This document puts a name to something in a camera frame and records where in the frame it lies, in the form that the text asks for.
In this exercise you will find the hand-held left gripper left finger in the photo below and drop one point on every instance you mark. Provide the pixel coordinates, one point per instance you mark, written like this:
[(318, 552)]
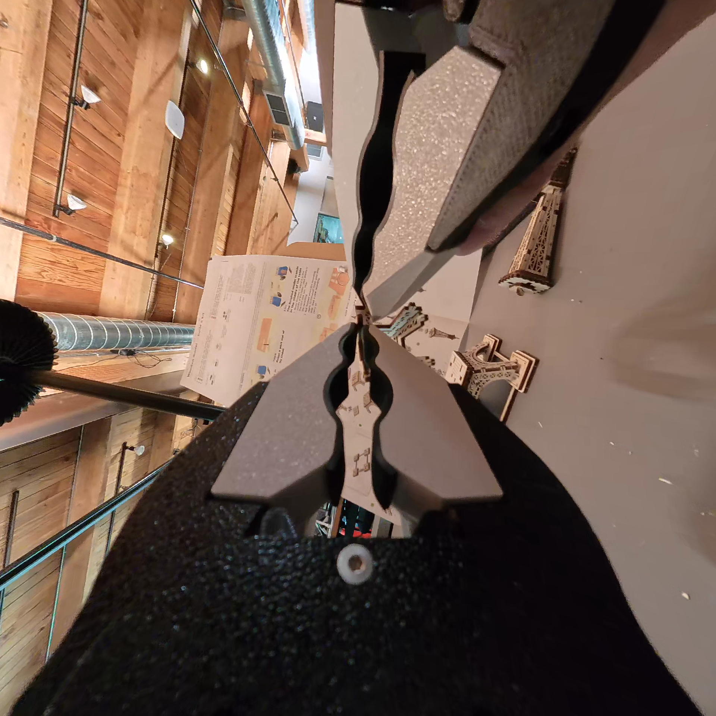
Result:
[(279, 442)]

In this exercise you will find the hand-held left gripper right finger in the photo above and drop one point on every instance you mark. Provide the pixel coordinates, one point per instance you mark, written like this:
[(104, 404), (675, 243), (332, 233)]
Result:
[(442, 447)]

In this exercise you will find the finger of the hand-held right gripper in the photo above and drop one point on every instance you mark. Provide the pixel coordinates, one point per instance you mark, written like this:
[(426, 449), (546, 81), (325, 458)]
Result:
[(352, 84), (442, 140)]

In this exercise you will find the wooden tower base model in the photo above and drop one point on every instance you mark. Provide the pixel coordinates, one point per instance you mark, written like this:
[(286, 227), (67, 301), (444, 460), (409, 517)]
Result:
[(492, 369)]

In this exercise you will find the small wooden part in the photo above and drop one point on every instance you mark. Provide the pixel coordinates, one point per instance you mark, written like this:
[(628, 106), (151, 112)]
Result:
[(362, 319)]

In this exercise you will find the grey desk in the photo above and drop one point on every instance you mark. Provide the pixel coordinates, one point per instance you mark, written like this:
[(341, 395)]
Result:
[(615, 447)]

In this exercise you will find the tower assembly booklet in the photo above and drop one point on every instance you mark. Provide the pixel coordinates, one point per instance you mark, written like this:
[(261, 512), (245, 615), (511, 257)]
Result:
[(358, 447)]

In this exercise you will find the air vent grille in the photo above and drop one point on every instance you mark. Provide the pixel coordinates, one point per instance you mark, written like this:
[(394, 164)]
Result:
[(275, 109)]

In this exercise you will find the wooden tower middle section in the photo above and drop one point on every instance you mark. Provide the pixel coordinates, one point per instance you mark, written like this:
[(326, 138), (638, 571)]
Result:
[(405, 327)]

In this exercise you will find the printed instruction sheet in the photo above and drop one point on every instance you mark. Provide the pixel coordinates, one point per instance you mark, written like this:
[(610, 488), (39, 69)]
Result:
[(251, 313)]

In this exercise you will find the glass window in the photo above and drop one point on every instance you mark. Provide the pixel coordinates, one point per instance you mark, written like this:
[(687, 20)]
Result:
[(330, 228)]

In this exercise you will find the wooden tower top model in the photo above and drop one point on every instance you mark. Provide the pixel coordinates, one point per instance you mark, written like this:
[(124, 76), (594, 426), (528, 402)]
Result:
[(537, 246)]

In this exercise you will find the black pole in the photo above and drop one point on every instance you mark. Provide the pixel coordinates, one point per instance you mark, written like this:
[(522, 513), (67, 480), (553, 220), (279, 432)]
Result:
[(140, 396)]

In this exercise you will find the white ceiling access point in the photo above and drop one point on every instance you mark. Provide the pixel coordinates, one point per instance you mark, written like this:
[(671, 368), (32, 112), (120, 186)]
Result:
[(175, 119)]

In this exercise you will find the white track spotlight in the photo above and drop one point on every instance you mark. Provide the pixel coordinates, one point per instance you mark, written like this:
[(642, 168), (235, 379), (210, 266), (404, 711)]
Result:
[(88, 95), (74, 203)]

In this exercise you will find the black round brush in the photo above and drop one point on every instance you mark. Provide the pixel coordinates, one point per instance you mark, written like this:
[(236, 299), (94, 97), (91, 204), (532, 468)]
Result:
[(25, 363)]

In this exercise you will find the black light track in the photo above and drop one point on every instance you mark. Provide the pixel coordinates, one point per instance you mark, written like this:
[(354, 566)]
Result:
[(70, 112)]

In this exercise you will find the black wall speaker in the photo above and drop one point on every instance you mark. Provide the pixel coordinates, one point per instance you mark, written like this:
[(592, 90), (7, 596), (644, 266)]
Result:
[(315, 116)]

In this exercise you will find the wide spiral metal duct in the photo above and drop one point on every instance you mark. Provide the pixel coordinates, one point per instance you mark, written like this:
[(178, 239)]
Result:
[(268, 45)]

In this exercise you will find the thin spiral metal duct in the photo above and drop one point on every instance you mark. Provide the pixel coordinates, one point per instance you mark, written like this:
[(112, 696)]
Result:
[(112, 333)]

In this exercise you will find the dark metal rail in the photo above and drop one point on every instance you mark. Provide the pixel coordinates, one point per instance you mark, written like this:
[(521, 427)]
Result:
[(84, 517)]

